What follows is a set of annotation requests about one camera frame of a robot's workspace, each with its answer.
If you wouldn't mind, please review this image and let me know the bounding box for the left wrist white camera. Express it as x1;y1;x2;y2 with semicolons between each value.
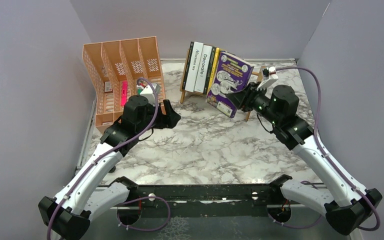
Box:
139;82;161;106

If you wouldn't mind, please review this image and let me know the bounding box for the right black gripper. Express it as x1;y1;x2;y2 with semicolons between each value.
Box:
227;81;281;126

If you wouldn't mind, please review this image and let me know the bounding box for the yellow book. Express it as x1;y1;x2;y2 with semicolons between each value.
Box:
207;47;220;94

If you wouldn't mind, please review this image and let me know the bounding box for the wooden book rack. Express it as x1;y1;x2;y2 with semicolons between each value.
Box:
180;65;266;122

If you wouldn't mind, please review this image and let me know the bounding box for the black Moon and Sixpence book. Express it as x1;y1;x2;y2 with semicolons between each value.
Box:
181;41;195;91

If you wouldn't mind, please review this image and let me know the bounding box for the white Afternoon tea book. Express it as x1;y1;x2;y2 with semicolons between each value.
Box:
184;41;204;92

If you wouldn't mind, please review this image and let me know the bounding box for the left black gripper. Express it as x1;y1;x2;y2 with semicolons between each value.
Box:
136;99;181;134

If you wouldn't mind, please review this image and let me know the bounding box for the purple Treehouse book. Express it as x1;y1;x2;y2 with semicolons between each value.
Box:
206;51;255;118

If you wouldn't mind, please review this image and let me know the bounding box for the dark green book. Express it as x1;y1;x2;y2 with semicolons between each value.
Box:
203;46;217;95

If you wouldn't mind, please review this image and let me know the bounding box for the pink highlighter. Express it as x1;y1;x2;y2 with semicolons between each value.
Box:
120;81;128;107

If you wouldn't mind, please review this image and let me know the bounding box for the red emergency stop button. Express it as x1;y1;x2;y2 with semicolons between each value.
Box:
108;166;116;173

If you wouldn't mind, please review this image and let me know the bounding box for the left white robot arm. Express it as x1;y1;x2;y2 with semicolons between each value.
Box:
38;95;181;240

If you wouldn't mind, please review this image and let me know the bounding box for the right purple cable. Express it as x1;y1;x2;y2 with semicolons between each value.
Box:
264;66;382;232

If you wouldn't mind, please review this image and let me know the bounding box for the black metal base rail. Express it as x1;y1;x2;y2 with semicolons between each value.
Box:
70;165;303;220

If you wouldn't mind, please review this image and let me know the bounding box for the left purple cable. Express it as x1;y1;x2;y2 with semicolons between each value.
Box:
46;77;172;240

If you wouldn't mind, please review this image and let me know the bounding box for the white Decorate Furniture book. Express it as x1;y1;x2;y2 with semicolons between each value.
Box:
194;44;214;94

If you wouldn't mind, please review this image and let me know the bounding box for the purple cable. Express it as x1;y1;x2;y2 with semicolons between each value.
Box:
264;66;382;232
46;77;172;240

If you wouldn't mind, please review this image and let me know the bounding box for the small red white box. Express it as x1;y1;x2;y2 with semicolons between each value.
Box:
104;81;113;93

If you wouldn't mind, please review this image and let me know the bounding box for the orange plastic file organizer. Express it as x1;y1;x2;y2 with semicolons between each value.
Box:
82;36;166;133

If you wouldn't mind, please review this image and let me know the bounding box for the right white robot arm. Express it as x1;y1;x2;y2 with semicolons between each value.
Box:
226;82;383;236

